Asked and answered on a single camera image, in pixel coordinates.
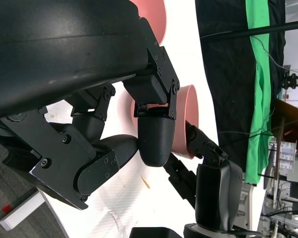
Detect green cloth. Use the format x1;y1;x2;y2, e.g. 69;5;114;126
244;0;276;186

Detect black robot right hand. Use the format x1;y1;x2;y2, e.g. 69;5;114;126
162;120;244;231

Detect black camera on stand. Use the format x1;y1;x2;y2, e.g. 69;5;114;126
279;71;298;90

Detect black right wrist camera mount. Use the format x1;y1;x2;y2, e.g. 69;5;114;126
129;227;183;238

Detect black backdrop cloth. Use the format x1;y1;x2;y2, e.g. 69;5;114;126
195;0;288;172

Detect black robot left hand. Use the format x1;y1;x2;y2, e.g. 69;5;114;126
0;0;181;211

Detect white metal table frame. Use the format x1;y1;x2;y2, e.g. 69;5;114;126
235;173;269;238

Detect black stand pole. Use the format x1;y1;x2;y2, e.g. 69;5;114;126
200;19;298;39

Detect brown wooden desk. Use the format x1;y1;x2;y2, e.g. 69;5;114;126
272;99;298;159

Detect stacked white storage boxes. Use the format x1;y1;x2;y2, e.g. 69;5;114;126
279;141;298;172

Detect orange sliver scrap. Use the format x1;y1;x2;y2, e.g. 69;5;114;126
140;175;151;189

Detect white power strip red switch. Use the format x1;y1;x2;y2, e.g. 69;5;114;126
0;190;44;231

